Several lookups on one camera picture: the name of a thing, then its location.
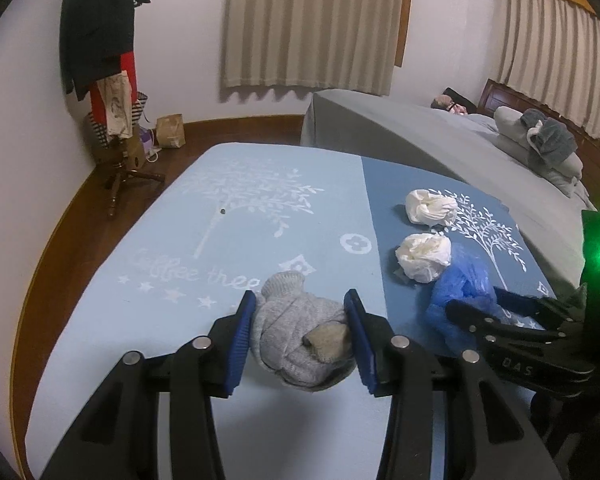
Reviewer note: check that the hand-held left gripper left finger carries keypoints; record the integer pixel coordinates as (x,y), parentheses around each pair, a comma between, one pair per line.
(240,345)

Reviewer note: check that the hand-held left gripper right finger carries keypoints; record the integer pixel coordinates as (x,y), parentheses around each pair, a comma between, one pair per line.
(360,345)

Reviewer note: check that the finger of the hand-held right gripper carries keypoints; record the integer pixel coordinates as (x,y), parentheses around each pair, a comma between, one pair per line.
(520,355)
(540,307)

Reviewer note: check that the grey sock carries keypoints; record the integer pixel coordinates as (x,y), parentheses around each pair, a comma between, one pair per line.
(290,335)

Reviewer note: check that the blue plastic bag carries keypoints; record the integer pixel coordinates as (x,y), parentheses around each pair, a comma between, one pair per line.
(460,285)

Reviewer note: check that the white crumpled plastic bag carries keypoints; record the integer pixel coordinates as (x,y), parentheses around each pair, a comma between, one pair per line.
(427,207)
(422,257)

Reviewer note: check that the blue tree print tablecloth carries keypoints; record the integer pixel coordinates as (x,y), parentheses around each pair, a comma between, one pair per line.
(155,240)

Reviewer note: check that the dark grey bundled clothes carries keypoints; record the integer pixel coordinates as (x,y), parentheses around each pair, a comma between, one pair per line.
(555,140)

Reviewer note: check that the grey pillow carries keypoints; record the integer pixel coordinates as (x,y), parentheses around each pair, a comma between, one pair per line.
(507,125)

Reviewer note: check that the wooden coat rack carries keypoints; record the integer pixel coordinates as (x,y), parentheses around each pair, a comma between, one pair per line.
(120,180)

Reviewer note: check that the grey bed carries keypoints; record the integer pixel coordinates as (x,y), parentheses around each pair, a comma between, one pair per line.
(380,125)

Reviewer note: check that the small purple container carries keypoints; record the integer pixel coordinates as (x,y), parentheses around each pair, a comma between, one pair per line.
(146,142)

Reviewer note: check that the brown paper bag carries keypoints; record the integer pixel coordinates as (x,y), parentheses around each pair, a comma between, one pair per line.
(171,132)

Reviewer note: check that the small grey pink bundle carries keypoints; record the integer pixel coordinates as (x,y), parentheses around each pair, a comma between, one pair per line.
(442,104)

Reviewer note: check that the beige pleated curtain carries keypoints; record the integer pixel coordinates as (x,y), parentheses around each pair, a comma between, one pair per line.
(310,25)
(550,60)

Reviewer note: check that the black and white striped bag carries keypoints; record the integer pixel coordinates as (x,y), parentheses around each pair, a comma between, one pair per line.
(140,107)

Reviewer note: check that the beige canvas tote bag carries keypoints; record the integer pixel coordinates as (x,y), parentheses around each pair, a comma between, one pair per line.
(117,105)

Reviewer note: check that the red garment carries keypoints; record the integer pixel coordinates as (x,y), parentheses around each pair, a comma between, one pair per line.
(129,67)

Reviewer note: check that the black jacket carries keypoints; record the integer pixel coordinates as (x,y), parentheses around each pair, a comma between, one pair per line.
(95,25)

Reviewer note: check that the wooden window frame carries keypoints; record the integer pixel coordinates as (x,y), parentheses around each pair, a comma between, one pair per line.
(405,20)

